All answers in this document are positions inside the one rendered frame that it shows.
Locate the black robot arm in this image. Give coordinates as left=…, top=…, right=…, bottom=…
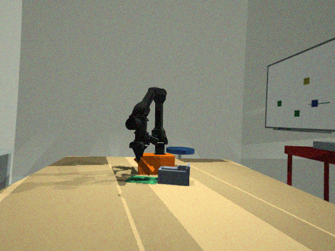
left=125, top=87, right=168, bottom=155

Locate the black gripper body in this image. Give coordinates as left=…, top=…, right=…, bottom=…
left=129, top=130, right=150, bottom=149

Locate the orange l-shaped part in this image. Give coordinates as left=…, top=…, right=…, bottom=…
left=134, top=157, right=155, bottom=175

